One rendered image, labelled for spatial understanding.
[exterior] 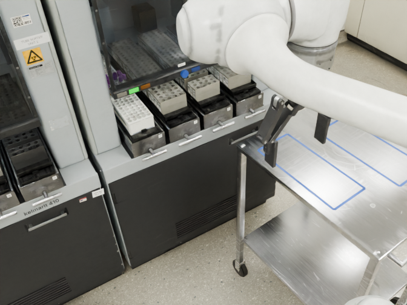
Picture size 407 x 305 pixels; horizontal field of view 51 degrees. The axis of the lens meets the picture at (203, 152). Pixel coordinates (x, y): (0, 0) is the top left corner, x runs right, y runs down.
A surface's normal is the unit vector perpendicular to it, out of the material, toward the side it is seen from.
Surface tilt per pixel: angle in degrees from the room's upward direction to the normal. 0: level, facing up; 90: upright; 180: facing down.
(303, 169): 0
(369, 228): 0
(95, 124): 90
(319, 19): 92
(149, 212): 90
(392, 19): 90
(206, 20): 50
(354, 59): 0
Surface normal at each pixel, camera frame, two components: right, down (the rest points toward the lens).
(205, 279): -0.04, -0.74
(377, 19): -0.86, 0.36
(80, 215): 0.51, 0.56
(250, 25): 0.12, 0.28
